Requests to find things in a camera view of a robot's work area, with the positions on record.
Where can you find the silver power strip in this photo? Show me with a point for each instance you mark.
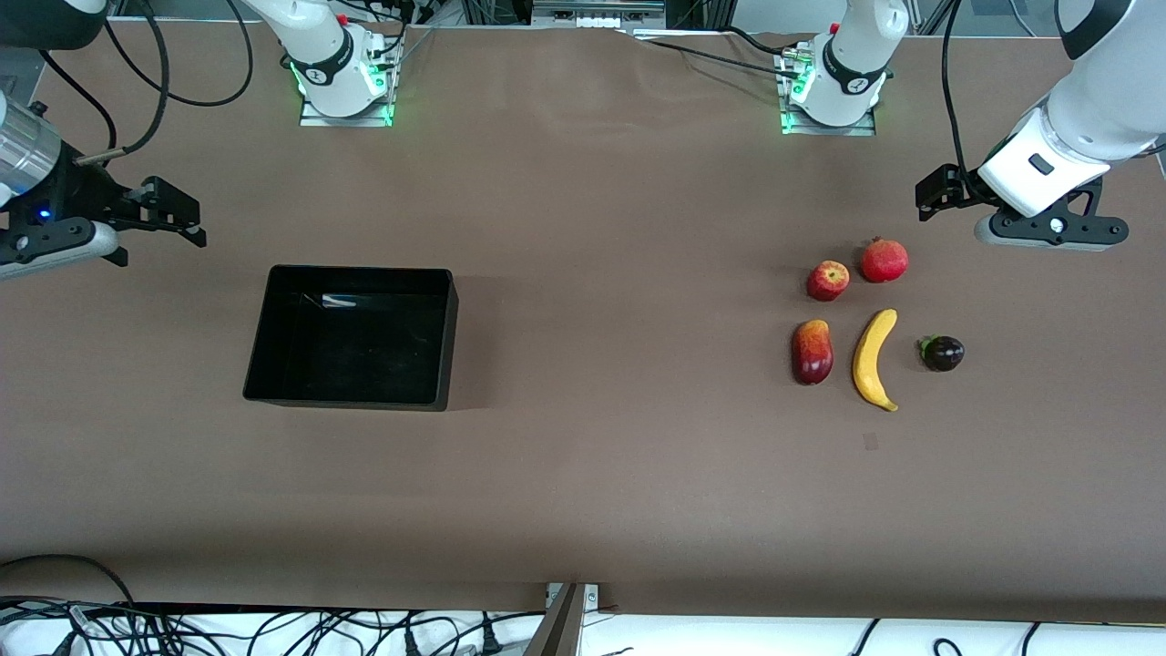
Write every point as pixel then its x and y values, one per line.
pixel 592 16

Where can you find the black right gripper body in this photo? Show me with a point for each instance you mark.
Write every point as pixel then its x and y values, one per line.
pixel 84 194

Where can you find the black rectangular plastic box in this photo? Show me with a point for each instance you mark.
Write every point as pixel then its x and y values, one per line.
pixel 355 346

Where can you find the brown table cover sheet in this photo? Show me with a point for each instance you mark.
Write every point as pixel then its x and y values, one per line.
pixel 583 501

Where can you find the yellow banana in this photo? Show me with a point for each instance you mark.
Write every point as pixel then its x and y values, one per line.
pixel 873 360

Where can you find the red pomegranate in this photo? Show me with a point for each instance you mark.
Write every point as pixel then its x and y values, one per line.
pixel 884 261

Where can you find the red apple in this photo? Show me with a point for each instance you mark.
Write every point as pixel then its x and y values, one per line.
pixel 828 280

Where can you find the dark purple eggplant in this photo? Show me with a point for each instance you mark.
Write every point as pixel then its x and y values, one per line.
pixel 943 353

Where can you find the red yellow mango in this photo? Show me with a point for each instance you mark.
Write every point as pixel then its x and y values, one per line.
pixel 813 352

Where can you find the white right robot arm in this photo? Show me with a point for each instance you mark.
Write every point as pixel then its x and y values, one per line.
pixel 323 46

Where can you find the dark grey camera pole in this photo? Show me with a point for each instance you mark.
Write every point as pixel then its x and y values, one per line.
pixel 557 629

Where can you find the silver pole bracket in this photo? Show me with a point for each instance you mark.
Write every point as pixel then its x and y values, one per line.
pixel 592 597

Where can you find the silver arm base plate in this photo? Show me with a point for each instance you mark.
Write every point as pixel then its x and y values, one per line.
pixel 865 128
pixel 314 118

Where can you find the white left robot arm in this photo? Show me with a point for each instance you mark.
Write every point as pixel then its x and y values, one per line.
pixel 1102 109

